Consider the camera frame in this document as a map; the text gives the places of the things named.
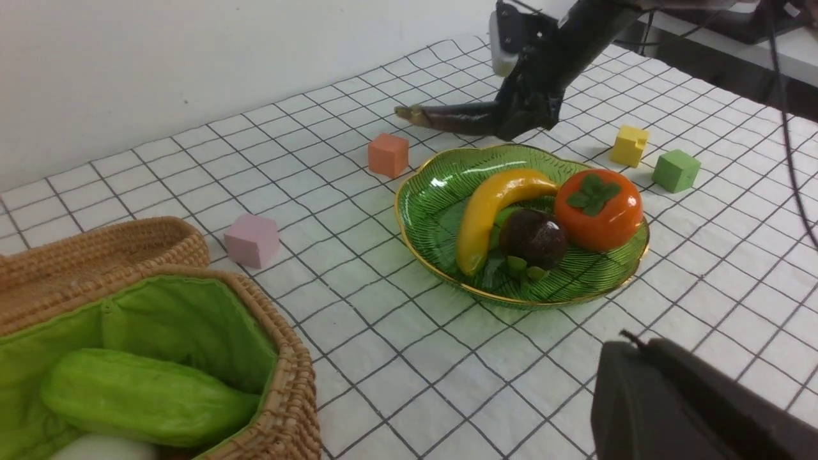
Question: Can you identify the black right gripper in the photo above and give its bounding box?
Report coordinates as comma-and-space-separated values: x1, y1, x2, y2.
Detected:
493, 1, 640, 142

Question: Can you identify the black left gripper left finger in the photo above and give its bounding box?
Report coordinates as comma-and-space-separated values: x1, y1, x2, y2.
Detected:
590, 331, 723, 459

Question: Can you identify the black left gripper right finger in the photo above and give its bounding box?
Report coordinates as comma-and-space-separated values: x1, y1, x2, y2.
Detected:
645, 339, 816, 459

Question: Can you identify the purple toy eggplant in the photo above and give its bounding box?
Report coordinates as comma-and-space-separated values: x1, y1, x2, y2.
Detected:
394, 101, 502, 137

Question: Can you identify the yellow toy banana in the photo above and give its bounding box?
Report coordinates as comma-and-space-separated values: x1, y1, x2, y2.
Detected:
456, 168, 560, 277

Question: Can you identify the dark purple toy mangosteen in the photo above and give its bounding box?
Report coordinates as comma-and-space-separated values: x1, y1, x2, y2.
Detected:
498, 208, 569, 270

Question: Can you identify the orange toy persimmon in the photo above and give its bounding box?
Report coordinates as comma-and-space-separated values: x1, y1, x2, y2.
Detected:
553, 169, 644, 252

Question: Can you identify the green toy cucumber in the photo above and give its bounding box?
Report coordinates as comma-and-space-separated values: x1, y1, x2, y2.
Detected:
39, 348, 258, 448

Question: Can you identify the white toy radish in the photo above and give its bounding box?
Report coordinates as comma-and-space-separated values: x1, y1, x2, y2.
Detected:
49, 434, 160, 460

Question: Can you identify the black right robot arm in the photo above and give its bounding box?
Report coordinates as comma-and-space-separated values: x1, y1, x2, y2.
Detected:
489, 1, 733, 141

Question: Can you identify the yellow foam cube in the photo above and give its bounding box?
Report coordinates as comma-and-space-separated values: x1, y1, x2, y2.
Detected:
610, 125, 649, 168

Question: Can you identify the orange foam cube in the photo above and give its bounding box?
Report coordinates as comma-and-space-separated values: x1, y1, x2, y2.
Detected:
367, 133, 410, 180

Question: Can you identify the green foam cube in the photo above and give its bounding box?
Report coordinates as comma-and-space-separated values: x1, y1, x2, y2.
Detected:
651, 149, 701, 194

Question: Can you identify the white checkered tablecloth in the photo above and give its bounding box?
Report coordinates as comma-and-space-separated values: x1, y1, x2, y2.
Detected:
2, 36, 817, 459

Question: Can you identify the pink foam cube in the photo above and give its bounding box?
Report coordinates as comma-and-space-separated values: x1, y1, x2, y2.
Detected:
223, 213, 280, 270

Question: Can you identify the woven wicker basket green lining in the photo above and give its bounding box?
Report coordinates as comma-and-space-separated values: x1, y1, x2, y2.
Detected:
0, 264, 322, 460

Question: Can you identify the woven wicker basket lid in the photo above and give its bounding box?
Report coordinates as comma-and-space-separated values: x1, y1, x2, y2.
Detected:
1, 217, 211, 337

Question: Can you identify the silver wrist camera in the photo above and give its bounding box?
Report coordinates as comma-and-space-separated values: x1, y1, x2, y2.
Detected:
489, 4, 523, 77

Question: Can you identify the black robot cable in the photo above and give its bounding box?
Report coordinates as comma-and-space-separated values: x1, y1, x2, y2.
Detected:
760, 0, 818, 250

